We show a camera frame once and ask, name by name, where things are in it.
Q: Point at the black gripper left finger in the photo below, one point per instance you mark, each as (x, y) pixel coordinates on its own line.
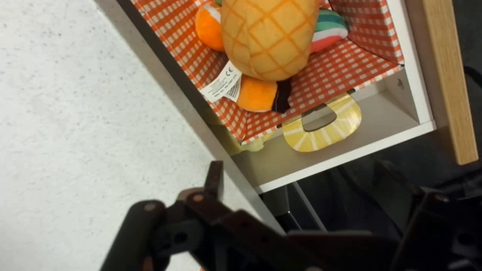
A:
(197, 223)

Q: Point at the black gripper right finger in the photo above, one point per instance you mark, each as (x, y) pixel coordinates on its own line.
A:
(437, 232)

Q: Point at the wooden drawer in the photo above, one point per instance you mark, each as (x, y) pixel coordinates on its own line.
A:
(428, 95)

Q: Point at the plush pineapple toy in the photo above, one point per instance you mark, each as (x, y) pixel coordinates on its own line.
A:
(265, 41)

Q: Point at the yellow pineapple slice toy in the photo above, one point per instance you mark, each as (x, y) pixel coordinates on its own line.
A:
(345, 122)

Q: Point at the red checkered basket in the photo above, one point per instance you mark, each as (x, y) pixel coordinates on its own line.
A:
(369, 53)

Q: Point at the orange toy fruit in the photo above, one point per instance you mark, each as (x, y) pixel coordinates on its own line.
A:
(208, 26)

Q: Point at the green striped toy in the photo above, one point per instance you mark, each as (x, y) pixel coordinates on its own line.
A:
(330, 28)

